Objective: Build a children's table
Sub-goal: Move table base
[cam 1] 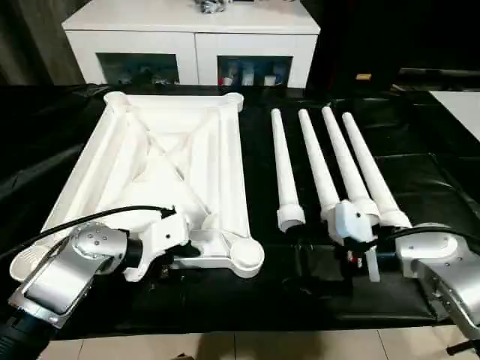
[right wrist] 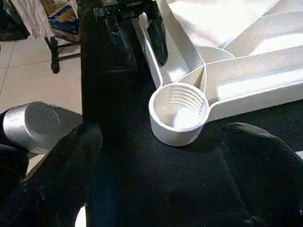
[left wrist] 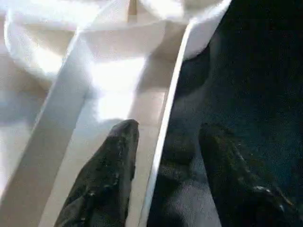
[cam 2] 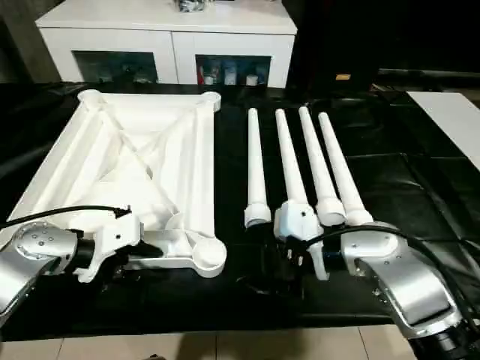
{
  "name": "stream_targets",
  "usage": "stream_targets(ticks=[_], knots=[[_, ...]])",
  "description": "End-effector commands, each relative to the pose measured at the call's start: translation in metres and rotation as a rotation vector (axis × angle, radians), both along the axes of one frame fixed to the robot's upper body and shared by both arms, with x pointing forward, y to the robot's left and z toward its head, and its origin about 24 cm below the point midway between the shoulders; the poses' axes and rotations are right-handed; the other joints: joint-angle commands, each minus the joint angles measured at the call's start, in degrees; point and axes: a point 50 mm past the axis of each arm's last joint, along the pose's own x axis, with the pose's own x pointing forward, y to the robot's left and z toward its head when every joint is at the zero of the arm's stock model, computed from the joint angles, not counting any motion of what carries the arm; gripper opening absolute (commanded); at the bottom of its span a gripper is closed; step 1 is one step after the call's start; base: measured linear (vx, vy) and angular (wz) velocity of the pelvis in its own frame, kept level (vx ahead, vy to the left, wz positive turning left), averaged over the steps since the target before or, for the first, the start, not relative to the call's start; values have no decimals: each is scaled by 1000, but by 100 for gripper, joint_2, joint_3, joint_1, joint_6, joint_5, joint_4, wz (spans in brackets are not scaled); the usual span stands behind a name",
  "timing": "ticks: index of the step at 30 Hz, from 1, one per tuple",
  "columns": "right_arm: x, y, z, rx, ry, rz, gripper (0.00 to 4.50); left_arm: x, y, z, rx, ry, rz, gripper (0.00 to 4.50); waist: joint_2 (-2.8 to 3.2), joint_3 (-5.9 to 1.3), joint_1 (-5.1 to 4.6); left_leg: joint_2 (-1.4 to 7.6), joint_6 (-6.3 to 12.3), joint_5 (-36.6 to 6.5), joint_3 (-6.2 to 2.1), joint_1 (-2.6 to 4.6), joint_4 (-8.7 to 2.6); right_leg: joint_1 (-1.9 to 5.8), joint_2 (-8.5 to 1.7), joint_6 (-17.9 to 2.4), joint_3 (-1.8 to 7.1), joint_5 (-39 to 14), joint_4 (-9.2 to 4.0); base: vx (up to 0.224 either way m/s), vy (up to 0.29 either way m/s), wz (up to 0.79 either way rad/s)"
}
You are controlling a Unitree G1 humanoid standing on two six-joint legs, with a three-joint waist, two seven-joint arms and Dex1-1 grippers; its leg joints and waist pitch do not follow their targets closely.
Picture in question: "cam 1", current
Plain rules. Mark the white plastic table leg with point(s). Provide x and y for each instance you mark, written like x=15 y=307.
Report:
x=371 y=176
x=315 y=161
x=285 y=168
x=345 y=161

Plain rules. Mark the white plastic table top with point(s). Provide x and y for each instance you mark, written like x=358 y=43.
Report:
x=150 y=150

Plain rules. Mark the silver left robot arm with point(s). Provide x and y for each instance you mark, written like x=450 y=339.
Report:
x=67 y=270

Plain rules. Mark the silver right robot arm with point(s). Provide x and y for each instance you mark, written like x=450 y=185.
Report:
x=442 y=262

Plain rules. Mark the black work mat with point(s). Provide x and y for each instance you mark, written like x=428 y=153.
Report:
x=412 y=180

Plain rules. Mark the small tan label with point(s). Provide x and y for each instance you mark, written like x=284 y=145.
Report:
x=363 y=76

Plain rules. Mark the white flat board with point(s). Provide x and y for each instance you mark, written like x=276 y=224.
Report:
x=457 y=108

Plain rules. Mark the white cabinet with glass doors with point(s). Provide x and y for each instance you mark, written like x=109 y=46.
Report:
x=187 y=41

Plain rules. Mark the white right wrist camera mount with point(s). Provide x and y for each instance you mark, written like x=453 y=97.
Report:
x=352 y=221

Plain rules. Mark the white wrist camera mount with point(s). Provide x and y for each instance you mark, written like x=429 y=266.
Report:
x=165 y=232
x=352 y=221

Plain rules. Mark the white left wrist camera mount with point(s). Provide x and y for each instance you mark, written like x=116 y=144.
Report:
x=165 y=232

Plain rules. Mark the black metal rail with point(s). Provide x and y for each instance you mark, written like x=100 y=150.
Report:
x=438 y=73

